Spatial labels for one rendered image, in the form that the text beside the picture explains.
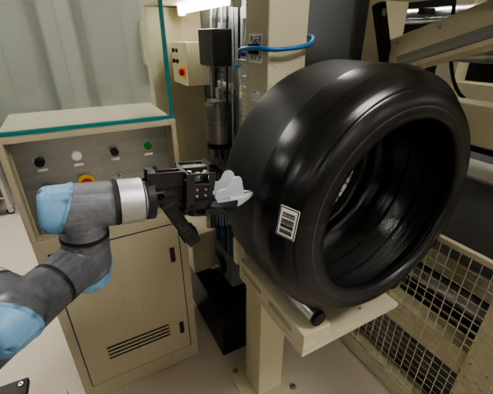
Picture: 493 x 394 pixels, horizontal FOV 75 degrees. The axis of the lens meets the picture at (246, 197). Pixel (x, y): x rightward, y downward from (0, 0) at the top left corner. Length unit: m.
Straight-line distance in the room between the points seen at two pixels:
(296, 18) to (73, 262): 0.79
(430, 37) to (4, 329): 1.09
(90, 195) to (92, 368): 1.30
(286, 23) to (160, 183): 0.59
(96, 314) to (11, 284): 1.02
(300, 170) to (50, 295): 0.43
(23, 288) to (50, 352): 1.69
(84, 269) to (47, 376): 1.57
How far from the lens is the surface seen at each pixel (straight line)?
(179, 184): 0.56
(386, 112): 0.64
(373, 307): 1.09
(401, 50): 1.12
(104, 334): 1.63
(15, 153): 1.26
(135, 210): 0.54
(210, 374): 1.87
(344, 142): 0.58
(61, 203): 0.53
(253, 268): 1.06
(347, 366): 1.96
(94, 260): 0.58
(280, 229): 0.60
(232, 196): 0.61
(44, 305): 0.53
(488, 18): 1.01
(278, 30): 0.95
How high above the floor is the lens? 1.54
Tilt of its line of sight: 27 degrees down
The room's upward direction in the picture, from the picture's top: straight up
